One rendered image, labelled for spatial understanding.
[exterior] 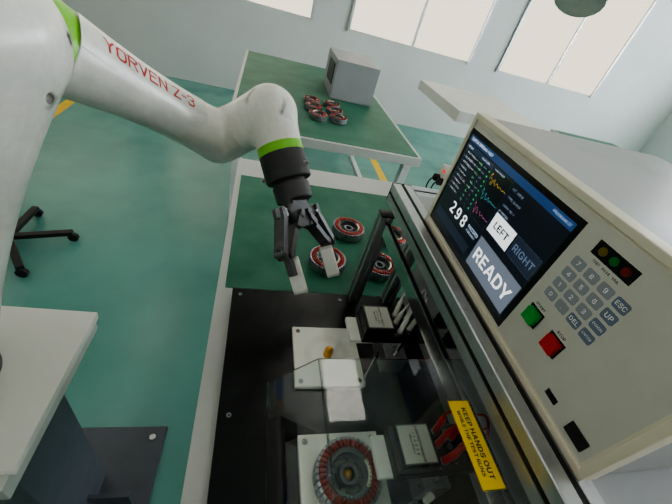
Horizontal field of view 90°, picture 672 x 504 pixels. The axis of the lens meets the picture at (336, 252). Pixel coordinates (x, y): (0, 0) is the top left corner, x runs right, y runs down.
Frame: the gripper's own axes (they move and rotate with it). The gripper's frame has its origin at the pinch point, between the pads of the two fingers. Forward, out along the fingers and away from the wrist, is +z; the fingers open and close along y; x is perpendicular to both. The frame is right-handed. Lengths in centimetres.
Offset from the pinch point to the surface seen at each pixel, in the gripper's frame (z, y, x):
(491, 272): 3.1, 8.5, 32.9
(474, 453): 19.6, 22.6, 27.8
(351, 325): 11.5, -2.9, 3.0
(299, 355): 15.5, 0.8, -9.5
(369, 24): -247, -375, -64
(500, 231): -2.1, 8.1, 35.2
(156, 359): 23, -27, -108
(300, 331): 11.7, -4.1, -11.2
